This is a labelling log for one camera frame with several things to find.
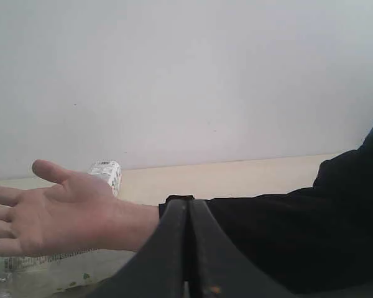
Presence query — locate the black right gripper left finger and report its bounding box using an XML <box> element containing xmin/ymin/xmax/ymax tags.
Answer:
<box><xmin>91</xmin><ymin>199</ymin><xmax>188</xmax><ymax>298</ymax></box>

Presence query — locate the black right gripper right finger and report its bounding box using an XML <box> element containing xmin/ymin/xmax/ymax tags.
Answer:
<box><xmin>188</xmin><ymin>200</ymin><xmax>295</xmax><ymax>298</ymax></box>

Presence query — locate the clear bottle barcode label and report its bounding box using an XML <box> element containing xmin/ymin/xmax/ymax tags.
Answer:
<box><xmin>0</xmin><ymin>250</ymin><xmax>134</xmax><ymax>297</ymax></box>

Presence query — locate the small clear white-label bottle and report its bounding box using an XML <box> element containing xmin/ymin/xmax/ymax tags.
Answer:
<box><xmin>87</xmin><ymin>160</ymin><xmax>122</xmax><ymax>196</ymax></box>

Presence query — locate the black sleeved forearm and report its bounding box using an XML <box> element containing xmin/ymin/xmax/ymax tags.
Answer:
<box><xmin>117</xmin><ymin>108</ymin><xmax>373</xmax><ymax>294</ymax></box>

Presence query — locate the bare open human hand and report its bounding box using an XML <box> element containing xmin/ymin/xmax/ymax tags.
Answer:
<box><xmin>0</xmin><ymin>159</ymin><xmax>125</xmax><ymax>258</ymax></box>

